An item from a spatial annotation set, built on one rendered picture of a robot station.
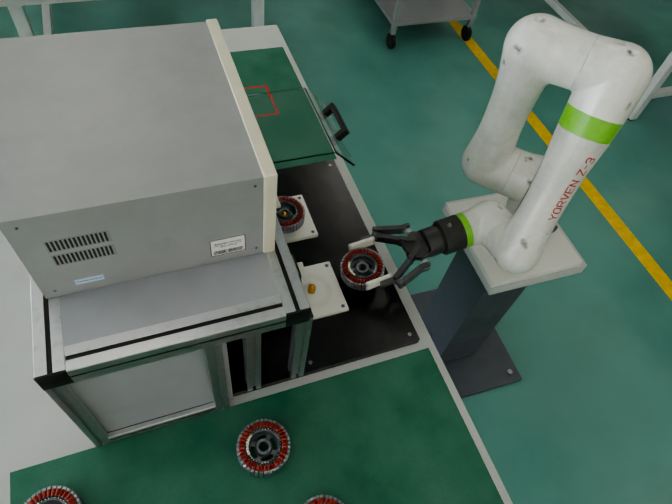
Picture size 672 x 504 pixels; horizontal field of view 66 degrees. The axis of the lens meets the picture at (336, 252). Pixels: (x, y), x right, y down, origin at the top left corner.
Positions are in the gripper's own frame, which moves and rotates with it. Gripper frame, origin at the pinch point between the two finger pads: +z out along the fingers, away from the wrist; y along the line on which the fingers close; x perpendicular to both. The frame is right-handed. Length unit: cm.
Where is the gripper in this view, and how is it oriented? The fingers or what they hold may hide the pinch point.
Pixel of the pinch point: (364, 264)
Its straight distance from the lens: 130.2
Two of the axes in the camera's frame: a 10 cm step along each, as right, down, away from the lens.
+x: -0.7, -5.2, -8.5
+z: -9.4, 3.2, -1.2
